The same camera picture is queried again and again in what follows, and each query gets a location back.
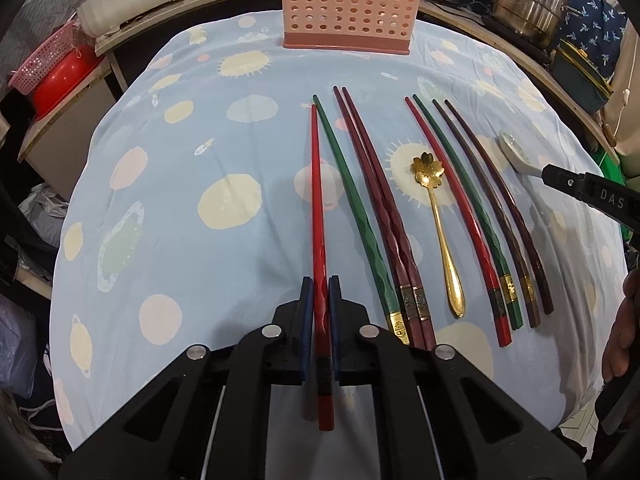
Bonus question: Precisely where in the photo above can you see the red plastic basin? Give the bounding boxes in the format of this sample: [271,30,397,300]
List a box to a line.
[30,44,102,122]

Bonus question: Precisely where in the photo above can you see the maroon chopstick pair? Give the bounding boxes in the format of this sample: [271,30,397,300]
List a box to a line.
[333,86,426,350]

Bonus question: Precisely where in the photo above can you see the pink plastic basket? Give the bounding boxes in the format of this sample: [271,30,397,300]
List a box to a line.
[9,18,79,96]

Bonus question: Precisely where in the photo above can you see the stacked green yellow bowls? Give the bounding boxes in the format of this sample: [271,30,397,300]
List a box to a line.
[550,39,613,115]

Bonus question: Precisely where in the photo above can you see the blue patterned tablecloth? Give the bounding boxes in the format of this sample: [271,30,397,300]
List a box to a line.
[49,8,632,451]

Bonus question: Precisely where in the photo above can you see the navy floral cloth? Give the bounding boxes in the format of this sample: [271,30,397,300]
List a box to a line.
[466,0,627,78]

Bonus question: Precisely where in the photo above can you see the green chopstick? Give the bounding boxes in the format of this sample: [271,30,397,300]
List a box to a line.
[412,93,524,331]
[312,94,410,344]

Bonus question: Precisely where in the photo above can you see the stacked steel steamer pot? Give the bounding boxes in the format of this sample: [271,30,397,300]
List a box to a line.
[491,0,582,50]

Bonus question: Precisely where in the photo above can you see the green plastic bag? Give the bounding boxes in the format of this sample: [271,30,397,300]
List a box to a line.
[599,154,626,188]

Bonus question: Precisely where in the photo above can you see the pink perforated utensil holder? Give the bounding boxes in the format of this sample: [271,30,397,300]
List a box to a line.
[282,0,421,55]

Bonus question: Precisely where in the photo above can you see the red chopstick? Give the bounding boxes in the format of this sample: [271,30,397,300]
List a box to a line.
[310,105,334,432]
[403,95,513,348]

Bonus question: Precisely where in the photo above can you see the gold flower spoon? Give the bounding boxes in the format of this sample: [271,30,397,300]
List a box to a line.
[410,152,466,318]

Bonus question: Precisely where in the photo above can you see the brown chopstick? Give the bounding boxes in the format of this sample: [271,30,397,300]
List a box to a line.
[432,98,542,330]

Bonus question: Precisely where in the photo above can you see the black induction cooktop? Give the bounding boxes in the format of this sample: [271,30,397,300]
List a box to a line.
[480,15,552,66]

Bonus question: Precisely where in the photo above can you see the person's right hand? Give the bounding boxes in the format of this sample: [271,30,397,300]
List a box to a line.
[602,269,639,382]

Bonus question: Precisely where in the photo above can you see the white ceramic spoon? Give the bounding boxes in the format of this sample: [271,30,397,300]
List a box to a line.
[498,132,542,178]

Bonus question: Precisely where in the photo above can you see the dark maroon chopstick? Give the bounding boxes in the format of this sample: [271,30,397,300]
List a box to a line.
[444,98,556,316]

